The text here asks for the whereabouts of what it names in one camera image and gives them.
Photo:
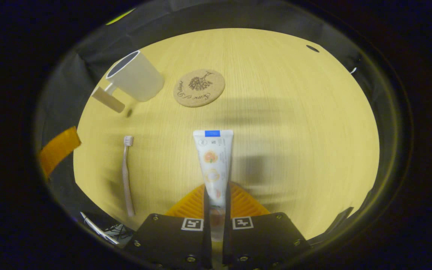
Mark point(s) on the round cork coaster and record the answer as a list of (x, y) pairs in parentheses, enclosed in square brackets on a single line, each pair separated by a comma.
[(199, 88)]

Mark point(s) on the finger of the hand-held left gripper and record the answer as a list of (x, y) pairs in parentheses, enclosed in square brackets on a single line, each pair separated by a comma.
[(58, 148)]

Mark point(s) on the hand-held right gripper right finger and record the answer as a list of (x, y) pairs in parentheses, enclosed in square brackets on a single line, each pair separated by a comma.
[(228, 225)]

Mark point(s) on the white cup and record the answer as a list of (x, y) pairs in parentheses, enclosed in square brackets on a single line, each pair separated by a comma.
[(137, 78)]

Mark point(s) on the pale pink toothbrush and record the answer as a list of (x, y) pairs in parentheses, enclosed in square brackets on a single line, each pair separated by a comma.
[(126, 176)]

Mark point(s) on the white toothpaste tube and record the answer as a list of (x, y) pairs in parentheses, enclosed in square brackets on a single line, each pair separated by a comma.
[(214, 165)]

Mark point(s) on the wooden desktop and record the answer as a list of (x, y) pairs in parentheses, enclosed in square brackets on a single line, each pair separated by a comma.
[(294, 131)]

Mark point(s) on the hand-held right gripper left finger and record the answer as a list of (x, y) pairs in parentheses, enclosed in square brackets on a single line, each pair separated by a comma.
[(207, 225)]

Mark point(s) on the shiny metal bar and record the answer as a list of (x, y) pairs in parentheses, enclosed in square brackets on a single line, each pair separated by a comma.
[(98, 228)]

